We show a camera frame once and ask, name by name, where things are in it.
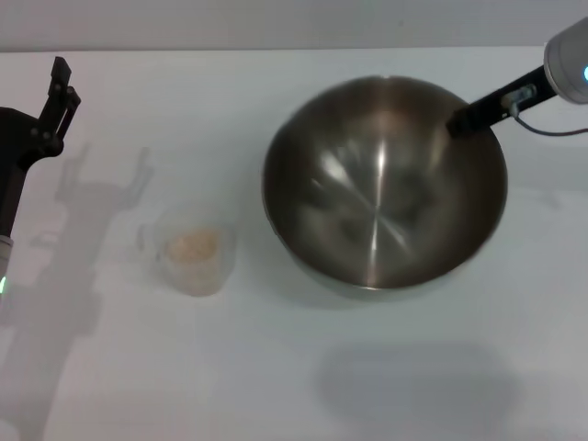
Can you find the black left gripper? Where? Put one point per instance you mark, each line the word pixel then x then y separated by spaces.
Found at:
pixel 14 138

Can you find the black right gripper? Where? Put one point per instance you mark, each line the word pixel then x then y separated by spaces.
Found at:
pixel 505 102

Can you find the stainless steel mixing bowl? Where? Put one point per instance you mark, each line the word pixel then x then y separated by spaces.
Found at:
pixel 376 216

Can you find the beige rice grains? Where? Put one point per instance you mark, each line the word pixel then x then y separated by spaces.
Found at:
pixel 192 248

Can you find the clear plastic measuring cup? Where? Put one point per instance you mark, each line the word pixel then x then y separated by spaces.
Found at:
pixel 225 257

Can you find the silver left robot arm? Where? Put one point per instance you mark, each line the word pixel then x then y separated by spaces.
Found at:
pixel 4 257

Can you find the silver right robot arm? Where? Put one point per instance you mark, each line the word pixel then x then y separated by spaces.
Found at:
pixel 567 64

